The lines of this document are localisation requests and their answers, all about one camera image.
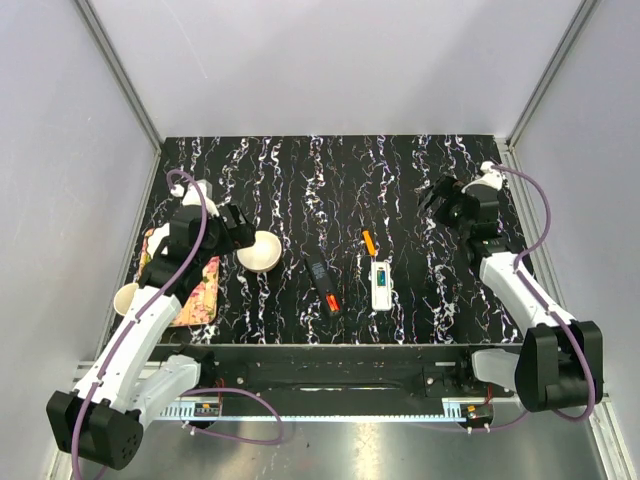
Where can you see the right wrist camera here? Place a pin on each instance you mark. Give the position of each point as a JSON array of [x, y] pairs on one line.
[[490, 177]]

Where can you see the slotted cable duct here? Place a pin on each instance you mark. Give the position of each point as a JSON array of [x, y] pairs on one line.
[[325, 407]]

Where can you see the blue green battery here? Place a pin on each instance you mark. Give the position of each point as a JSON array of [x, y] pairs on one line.
[[381, 278]]

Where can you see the red battery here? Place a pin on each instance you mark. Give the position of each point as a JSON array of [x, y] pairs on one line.
[[331, 303], [335, 301]]

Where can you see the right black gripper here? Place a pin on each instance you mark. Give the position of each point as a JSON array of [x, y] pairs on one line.
[[444, 187]]

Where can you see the floral placemat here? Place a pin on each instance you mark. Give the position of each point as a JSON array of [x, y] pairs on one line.
[[201, 305]]

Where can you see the yellow mug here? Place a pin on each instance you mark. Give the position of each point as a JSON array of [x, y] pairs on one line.
[[124, 297]]

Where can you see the beige ceramic bowl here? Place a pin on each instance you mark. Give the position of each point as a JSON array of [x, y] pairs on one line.
[[263, 255]]

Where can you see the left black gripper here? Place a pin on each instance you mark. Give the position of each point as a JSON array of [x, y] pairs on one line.
[[237, 237]]

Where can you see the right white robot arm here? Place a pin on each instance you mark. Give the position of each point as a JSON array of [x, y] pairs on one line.
[[559, 366]]

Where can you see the white remote control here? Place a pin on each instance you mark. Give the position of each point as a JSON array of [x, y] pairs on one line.
[[381, 298]]

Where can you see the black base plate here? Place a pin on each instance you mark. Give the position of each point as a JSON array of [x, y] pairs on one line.
[[424, 370]]

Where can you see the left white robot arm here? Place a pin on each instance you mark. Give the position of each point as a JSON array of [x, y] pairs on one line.
[[103, 418]]

